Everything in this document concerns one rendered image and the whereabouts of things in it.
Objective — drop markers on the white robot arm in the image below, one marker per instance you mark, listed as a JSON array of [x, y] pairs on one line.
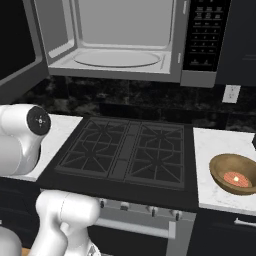
[[63, 213]]

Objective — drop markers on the grey microwave oven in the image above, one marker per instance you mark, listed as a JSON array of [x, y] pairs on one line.
[[140, 40]]

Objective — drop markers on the brown wooden bowl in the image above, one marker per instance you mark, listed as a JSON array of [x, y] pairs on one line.
[[222, 168]]

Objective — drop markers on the silver oven door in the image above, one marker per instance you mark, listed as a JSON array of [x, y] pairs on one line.
[[133, 238]]

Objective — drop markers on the round waffle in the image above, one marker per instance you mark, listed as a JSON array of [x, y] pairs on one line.
[[237, 179]]

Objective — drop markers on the grey microwave door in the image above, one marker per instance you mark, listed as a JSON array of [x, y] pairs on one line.
[[16, 46]]

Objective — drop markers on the black gas hob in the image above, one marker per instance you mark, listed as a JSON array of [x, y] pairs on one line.
[[123, 156]]

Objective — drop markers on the silver hob knob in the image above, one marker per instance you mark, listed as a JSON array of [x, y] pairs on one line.
[[102, 202], [153, 210], [177, 214], [124, 206]]

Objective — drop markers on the dark base cupboard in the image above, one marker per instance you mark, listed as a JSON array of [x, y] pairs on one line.
[[18, 206]]

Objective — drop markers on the dark drawer front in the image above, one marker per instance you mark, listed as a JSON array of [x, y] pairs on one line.
[[221, 233]]

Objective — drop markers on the white wall socket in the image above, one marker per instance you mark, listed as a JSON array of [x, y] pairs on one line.
[[231, 93]]

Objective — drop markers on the dark wall cupboard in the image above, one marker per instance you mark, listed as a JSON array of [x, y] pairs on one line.
[[238, 40]]

